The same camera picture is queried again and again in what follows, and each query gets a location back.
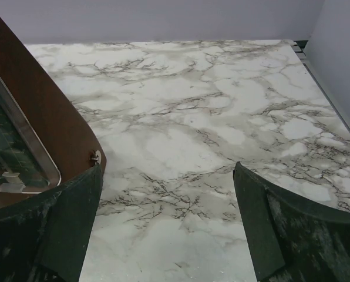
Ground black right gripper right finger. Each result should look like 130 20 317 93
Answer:
233 163 350 281

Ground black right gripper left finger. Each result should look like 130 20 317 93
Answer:
0 164 103 281

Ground brown wooden metronome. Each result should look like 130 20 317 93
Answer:
0 4 107 211

